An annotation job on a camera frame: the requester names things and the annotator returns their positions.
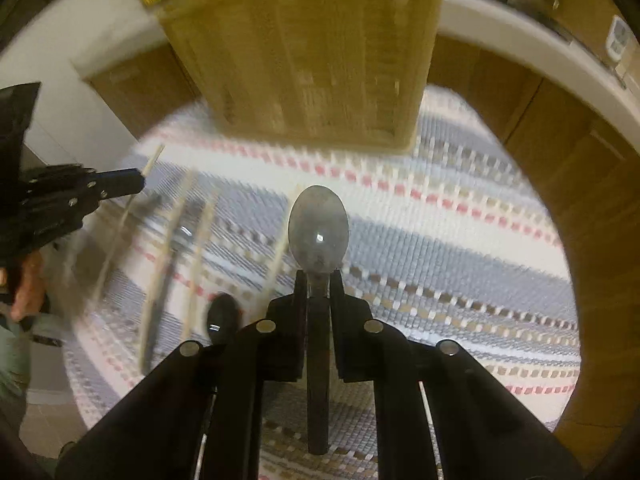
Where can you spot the person's leg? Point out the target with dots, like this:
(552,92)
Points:
(11,360)

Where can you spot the small metal spoon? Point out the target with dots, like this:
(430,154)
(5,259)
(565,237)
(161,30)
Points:
(223,316)

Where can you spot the dark metal knife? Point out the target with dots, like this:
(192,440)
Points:
(162,300)

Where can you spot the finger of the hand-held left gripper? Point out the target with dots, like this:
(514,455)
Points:
(117,183)

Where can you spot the striped woven tablecloth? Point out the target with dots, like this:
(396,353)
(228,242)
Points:
(450,240)

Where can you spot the wooden chopstick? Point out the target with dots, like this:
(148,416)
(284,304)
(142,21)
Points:
(162,265)
(276,272)
(112,260)
(200,265)

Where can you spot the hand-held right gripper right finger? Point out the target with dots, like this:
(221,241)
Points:
(336,310)

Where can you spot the large metal spoon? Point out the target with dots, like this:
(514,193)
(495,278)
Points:
(317,230)

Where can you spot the white kitchen countertop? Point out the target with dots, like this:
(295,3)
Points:
(505,15)

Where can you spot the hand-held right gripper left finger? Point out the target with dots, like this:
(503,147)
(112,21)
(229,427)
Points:
(300,310)

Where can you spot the white kitchen timer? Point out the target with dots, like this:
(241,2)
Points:
(616,37)

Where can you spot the person's left hand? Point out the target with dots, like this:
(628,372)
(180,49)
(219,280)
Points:
(27,287)

